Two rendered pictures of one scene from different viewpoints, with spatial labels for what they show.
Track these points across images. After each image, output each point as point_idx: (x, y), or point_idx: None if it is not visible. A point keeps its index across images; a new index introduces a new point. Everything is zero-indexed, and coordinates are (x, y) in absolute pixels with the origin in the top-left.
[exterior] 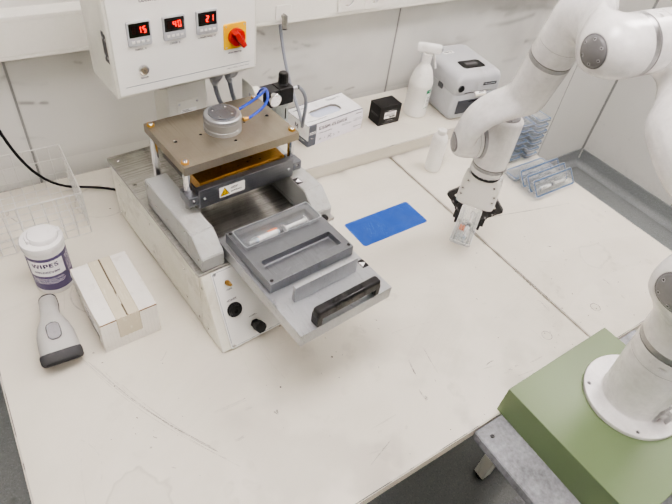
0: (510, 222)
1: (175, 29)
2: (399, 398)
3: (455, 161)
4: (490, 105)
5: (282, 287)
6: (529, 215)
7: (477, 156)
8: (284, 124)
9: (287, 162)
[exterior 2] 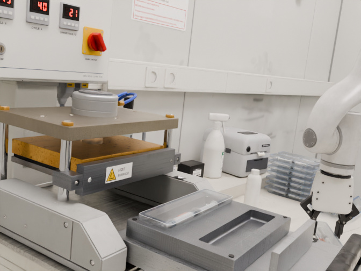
0: (347, 239)
1: (40, 12)
2: None
3: (264, 205)
4: (342, 91)
5: (242, 270)
6: (356, 233)
7: (334, 148)
8: (158, 115)
9: (170, 151)
